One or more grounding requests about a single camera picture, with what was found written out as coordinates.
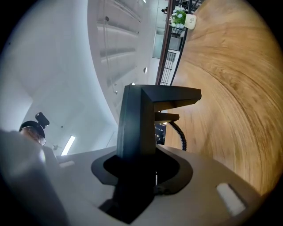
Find person's glasses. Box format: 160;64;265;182
37;134;47;147

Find person's head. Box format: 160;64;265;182
19;120;47;147

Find white pot with flowers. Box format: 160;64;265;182
169;6;198;30

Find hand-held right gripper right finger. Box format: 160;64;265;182
134;144;267;226

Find wooden table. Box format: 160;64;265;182
164;0;280;197

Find black metal railing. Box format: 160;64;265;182
155;0;201;86

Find black coiled telephone cord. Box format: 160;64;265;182
167;121;187;151

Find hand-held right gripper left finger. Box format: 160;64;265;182
55;145;131;226

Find black head-worn camera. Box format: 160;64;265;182
34;112;50;130

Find long ceiling light strip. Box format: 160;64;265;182
60;135;76;156

